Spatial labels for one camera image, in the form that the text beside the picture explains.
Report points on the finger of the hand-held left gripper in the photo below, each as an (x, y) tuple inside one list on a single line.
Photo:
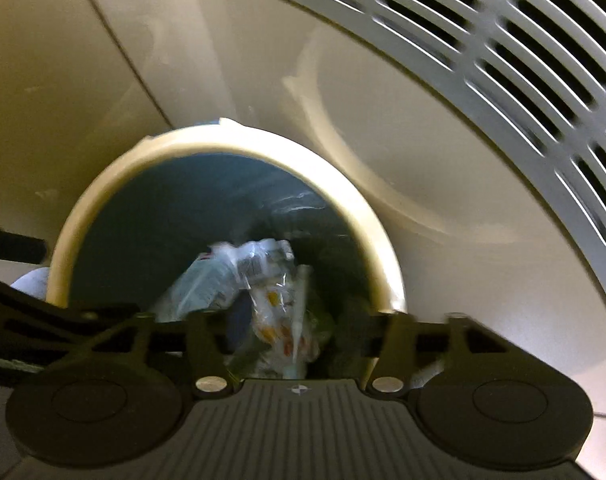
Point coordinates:
[(43, 325), (13, 246)]

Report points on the cream round trash bin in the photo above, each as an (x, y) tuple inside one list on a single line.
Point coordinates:
[(108, 170)]

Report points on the dark bin liner bag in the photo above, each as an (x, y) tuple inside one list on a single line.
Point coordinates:
[(183, 210)]

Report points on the clear plastic bag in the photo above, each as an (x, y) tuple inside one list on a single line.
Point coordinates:
[(218, 275)]

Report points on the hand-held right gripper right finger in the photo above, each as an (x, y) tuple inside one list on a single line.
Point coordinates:
[(395, 345)]

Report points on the grey vent panel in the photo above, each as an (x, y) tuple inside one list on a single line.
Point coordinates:
[(483, 60)]

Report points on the clear soy milk pouch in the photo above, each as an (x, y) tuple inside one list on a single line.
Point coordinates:
[(278, 310)]

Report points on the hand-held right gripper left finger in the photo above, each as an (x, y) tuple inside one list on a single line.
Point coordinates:
[(203, 340)]

